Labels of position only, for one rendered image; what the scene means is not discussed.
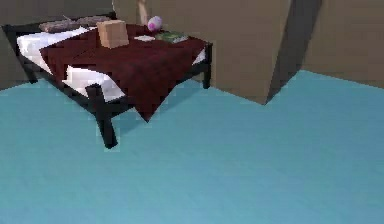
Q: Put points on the green book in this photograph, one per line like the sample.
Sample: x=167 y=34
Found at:
x=170 y=36

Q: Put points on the pink white ball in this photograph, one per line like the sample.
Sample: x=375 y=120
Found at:
x=154 y=23

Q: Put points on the white flat paper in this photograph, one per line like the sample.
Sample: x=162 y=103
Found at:
x=144 y=38

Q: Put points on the black framed bed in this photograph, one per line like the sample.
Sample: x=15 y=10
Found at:
x=100 y=110

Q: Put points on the tan baseball bat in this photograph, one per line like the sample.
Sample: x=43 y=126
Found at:
x=143 y=12

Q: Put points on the grey brown pillow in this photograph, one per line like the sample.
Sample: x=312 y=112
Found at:
x=58 y=26
x=93 y=20

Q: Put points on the dark red bedspread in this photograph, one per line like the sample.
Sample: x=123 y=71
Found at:
x=140 y=66

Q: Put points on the tan cardboard box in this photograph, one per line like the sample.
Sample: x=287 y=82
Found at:
x=113 y=34

